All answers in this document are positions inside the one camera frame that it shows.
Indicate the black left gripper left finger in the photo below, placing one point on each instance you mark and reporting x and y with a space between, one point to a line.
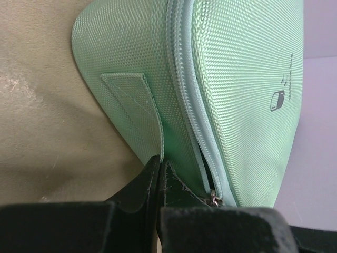
125 222

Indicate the mint green medicine case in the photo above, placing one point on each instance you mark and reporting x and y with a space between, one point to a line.
212 87

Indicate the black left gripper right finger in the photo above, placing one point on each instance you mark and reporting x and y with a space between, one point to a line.
189 225

